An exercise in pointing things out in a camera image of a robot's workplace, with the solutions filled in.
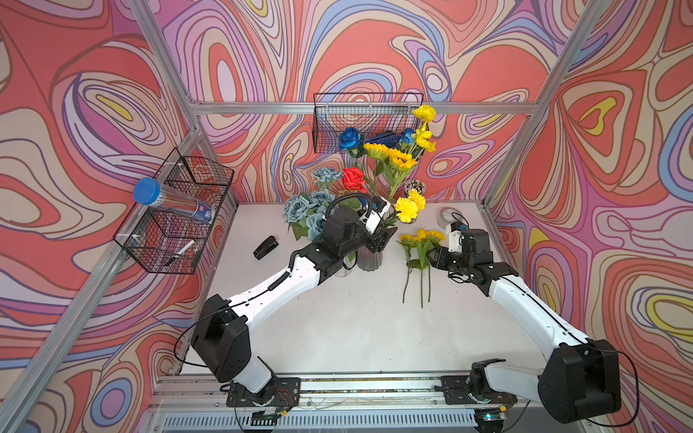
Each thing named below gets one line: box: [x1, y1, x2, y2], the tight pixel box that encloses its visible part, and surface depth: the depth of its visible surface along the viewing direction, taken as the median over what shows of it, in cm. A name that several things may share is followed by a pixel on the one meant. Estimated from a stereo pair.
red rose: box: [341, 166, 369, 194], surface depth 73 cm
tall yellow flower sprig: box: [406, 104, 438, 159], surface depth 73 cm
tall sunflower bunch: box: [363, 142, 419, 174], surface depth 76 cm
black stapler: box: [252, 234, 279, 261], surface depth 105 cm
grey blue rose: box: [283, 188, 335, 241], surface depth 72 cm
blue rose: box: [338, 126, 361, 151], surface depth 76 cm
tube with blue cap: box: [132, 176, 216, 224], surface depth 69 cm
